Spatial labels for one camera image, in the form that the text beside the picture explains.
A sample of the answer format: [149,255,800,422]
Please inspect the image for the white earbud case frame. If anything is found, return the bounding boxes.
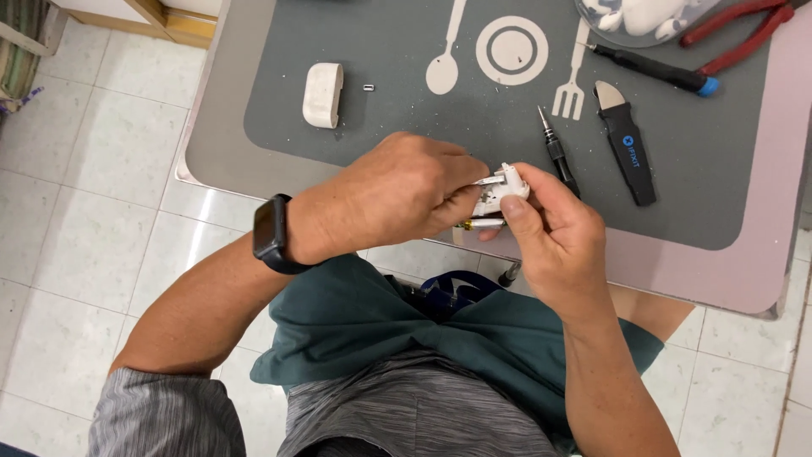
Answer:
[471,162,531,220]

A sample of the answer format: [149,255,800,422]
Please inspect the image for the person's left hand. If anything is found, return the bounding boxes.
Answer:
[287,131,491,265]

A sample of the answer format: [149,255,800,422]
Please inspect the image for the striped cloth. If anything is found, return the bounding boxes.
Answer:
[0,0,68,116]

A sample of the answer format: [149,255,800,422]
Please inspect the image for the black handled metal opening tool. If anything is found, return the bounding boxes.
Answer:
[594,80,658,208]

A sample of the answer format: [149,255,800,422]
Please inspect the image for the red handled pliers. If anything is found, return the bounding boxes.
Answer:
[679,0,798,77]

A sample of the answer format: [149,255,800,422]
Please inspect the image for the person's right hand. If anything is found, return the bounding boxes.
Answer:
[478,163,614,326]

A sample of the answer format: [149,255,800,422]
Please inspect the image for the clear container of white parts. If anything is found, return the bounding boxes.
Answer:
[573,0,724,49]

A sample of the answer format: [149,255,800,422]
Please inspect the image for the grey cutlery print placemat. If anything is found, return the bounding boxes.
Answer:
[244,0,772,252]

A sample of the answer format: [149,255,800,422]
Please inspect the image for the wooden furniture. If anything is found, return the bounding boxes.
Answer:
[49,0,224,51]

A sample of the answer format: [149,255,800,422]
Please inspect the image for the black precision screwdriver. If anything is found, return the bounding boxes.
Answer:
[537,105,582,199]

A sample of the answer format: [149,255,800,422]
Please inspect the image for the black smartwatch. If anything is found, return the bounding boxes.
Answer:
[252,193,316,275]

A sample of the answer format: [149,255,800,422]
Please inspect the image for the person's right leg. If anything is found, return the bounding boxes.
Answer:
[608,284,696,344]

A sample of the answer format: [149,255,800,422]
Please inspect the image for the grey striped shirt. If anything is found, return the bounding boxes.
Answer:
[87,348,567,457]

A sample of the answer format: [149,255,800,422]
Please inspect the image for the black screwdriver with blue cap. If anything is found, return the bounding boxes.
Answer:
[577,41,721,98]

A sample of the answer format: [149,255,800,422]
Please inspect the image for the teal shorts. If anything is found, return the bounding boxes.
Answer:
[250,254,666,448]

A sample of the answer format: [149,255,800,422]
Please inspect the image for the white earbud case shell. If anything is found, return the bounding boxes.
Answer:
[302,62,345,130]

